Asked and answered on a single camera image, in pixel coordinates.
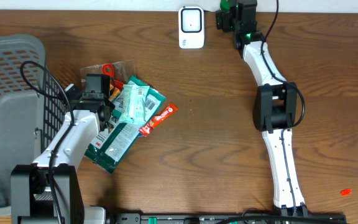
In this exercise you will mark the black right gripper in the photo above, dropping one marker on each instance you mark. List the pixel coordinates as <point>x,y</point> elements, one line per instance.
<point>224,20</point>

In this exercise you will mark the white jar green lid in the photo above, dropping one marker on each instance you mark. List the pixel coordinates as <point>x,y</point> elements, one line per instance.
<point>225,5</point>

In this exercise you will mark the red snack stick packet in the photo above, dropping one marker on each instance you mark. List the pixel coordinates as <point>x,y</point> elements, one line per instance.
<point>169,110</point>

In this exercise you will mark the red packaged item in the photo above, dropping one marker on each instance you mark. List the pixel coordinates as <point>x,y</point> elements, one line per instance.
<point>122,71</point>

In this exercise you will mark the pale green small packet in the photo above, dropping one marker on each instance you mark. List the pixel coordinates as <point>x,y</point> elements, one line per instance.
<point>133,109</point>

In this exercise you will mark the green packaged item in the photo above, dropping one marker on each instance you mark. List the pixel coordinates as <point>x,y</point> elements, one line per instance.
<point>109,147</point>

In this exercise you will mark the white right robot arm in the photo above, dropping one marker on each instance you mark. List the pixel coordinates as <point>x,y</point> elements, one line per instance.
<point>274,113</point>

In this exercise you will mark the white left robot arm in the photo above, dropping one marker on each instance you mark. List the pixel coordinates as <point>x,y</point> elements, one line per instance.
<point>47,190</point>

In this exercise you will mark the white barcode scanner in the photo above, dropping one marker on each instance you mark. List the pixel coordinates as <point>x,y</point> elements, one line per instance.
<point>191,27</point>

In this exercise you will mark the small red floor marker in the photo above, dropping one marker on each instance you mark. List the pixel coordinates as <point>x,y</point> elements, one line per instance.
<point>346,192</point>

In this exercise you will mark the grey plastic basket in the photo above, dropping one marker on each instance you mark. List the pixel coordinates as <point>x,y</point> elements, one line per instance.
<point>28,120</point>

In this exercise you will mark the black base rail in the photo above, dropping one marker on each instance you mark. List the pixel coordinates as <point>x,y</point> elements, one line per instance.
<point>251,215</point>

